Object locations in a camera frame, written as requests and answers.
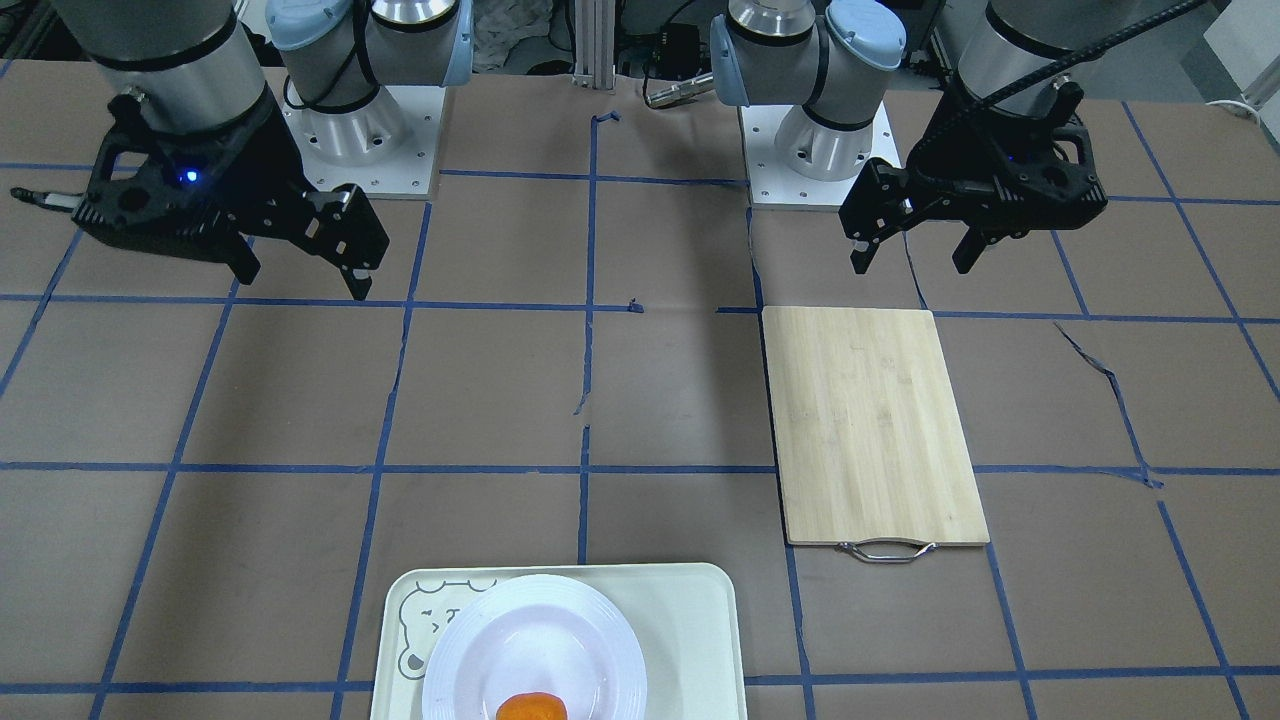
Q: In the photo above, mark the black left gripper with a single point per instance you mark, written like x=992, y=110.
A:
x=938, y=160

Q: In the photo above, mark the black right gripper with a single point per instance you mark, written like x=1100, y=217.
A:
x=262, y=160

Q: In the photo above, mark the white ribbed plate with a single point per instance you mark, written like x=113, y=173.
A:
x=541, y=633

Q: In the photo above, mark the orange fruit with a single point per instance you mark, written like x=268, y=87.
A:
x=532, y=706

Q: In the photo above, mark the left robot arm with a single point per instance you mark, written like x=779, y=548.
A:
x=836, y=64

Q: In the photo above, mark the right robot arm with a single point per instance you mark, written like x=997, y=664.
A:
x=194, y=64

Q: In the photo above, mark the pale green bear tray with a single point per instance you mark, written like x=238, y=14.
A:
x=684, y=616

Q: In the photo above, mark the bamboo cutting board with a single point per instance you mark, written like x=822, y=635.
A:
x=869, y=442

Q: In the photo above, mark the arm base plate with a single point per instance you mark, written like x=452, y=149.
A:
x=389, y=148
x=795, y=163

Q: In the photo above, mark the aluminium frame post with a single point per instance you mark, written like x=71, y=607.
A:
x=594, y=24

